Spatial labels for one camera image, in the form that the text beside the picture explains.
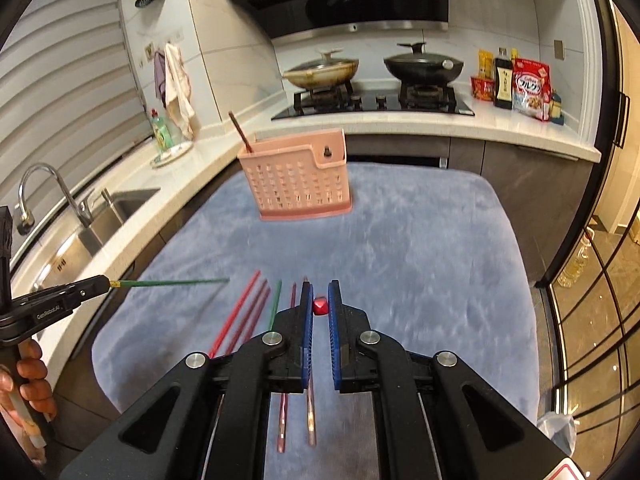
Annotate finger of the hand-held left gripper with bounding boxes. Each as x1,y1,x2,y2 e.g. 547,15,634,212
12,275,111,309
0,283,111,344

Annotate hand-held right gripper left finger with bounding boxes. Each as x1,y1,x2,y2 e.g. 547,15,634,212
60,280,315,480

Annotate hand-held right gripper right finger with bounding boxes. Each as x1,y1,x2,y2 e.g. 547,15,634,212
327,280,573,480

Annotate green chopstick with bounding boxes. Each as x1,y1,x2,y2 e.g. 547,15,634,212
268,280,283,328
109,277,231,290

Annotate brown chopstick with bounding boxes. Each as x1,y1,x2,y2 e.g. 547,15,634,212
302,276,318,447
228,111,253,155

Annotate pink perforated utensil holder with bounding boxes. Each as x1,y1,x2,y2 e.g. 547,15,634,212
237,129,353,222

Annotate person's left hand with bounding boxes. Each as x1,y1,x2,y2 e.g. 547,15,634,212
0,339,53,423

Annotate chrome kitchen faucet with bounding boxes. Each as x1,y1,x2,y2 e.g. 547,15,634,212
17,162,96,236

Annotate stainless steel sink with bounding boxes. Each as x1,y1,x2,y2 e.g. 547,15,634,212
10,187,161,306

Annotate grey-blue plush blanket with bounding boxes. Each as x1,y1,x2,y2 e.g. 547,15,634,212
91,162,541,480

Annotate patterned white plate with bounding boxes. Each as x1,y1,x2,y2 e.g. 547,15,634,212
151,141,193,168

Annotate white window blinds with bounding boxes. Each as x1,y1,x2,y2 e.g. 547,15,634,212
0,0,151,201

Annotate green dish soap bottle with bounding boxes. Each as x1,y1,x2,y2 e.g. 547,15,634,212
151,108,173,153

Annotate white hanging towel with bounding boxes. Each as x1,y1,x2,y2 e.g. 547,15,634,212
164,42,196,141

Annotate black gas stove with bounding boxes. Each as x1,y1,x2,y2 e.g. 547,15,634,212
271,82,476,122

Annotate purple hanging cloth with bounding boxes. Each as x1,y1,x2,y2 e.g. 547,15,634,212
152,51,168,103

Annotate dark kitchen cabinet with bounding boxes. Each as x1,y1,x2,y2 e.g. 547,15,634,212
345,135,596,281

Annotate white plastic bag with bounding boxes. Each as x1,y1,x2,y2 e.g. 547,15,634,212
537,410,578,458

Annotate clear cooking oil bottle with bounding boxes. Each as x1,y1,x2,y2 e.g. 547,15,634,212
557,230,596,288

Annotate beige pan with glass lid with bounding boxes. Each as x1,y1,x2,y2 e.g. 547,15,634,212
280,49,361,90

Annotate black framed glass door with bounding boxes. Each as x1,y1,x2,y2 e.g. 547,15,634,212
545,5,640,461

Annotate black wok with lid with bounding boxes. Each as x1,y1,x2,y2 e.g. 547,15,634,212
383,42,465,86

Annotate red instant noodle cup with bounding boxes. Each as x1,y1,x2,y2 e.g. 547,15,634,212
470,76,497,102

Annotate dark soy sauce bottle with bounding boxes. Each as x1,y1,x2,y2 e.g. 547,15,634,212
494,47,516,111

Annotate red and white cereal bag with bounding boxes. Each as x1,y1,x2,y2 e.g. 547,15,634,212
512,57,552,122

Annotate black door handle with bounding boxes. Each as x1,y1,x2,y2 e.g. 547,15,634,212
614,92,628,148

